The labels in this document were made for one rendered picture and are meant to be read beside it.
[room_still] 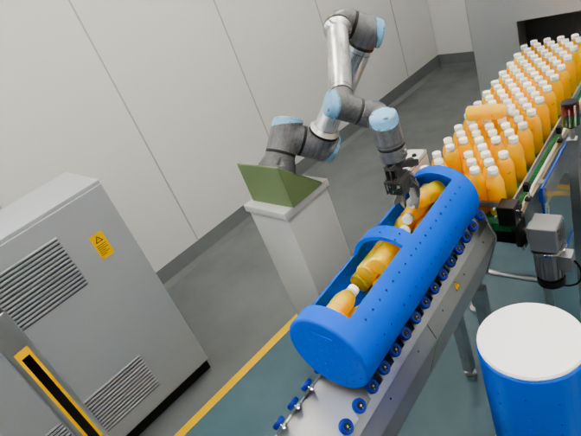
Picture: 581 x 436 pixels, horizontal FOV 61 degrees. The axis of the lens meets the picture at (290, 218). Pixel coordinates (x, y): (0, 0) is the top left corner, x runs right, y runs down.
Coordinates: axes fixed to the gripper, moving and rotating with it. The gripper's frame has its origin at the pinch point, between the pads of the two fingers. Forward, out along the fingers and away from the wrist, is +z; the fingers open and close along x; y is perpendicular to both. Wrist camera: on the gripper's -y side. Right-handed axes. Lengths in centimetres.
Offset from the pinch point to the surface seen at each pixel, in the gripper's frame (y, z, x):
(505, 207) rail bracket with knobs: -32.3, 22.3, 19.4
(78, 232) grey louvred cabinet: 52, -6, -160
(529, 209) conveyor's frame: -50, 36, 22
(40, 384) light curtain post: 119, -29, -31
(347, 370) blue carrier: 62, 17, 5
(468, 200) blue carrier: -17.3, 9.2, 12.6
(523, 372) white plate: 44, 18, 49
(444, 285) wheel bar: 8.1, 29.4, 10.2
